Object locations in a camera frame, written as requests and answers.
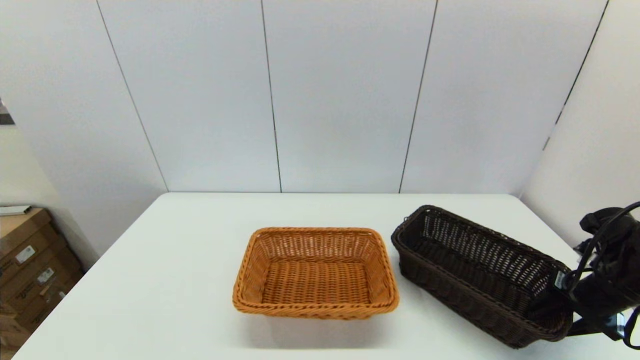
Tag dark brown wicker basket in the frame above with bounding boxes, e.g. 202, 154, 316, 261
391, 205, 575, 350

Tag orange wicker basket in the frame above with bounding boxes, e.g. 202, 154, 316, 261
232, 227, 400, 321

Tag brown cardboard box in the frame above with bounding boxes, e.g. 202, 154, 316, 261
0, 235, 81, 296
0, 208, 63, 258
0, 272, 85, 333

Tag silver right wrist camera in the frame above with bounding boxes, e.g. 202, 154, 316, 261
575, 242, 598, 266

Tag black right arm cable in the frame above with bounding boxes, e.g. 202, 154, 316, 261
564, 201, 640, 351

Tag grey wall fixture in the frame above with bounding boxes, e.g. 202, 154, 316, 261
0, 97, 16, 126

